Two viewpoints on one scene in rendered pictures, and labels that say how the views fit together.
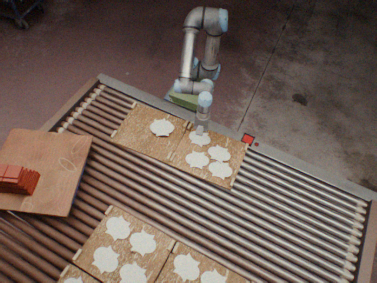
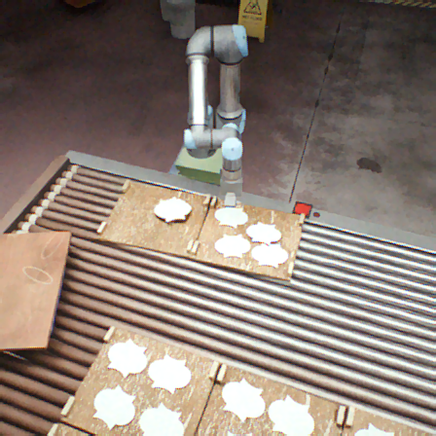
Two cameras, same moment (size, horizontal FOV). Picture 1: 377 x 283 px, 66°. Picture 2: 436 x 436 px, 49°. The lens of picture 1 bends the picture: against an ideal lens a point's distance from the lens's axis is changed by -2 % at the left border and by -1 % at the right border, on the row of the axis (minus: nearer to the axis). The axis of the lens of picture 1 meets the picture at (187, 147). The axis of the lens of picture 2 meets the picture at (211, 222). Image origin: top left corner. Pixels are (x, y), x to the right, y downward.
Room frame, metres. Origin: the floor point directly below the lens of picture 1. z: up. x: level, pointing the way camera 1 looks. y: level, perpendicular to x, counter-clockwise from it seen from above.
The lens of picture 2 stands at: (-0.30, 0.06, 2.45)
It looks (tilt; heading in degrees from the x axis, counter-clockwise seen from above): 48 degrees down; 358
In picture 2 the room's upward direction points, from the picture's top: 2 degrees counter-clockwise
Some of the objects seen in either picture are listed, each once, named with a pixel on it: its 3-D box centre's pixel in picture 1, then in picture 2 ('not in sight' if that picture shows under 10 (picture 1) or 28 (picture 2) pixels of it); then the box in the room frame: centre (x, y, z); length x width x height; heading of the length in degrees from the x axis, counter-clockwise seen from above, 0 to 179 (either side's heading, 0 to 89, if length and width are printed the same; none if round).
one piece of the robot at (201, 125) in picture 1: (201, 122); (230, 189); (1.06, -0.07, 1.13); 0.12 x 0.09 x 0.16; 170
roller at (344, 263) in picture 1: (190, 187); (229, 287); (0.75, -0.04, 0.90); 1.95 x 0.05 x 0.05; 66
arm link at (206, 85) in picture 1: (203, 89); (226, 138); (1.18, -0.07, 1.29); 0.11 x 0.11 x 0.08; 87
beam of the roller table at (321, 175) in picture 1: (222, 132); (263, 207); (1.18, -0.23, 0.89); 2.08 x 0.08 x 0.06; 66
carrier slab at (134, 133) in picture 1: (151, 131); (157, 217); (1.11, 0.24, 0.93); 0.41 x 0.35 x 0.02; 71
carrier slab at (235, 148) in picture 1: (209, 154); (249, 236); (0.97, -0.15, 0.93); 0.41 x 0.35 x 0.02; 70
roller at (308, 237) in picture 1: (194, 181); (233, 277); (0.79, -0.06, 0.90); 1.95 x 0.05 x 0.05; 66
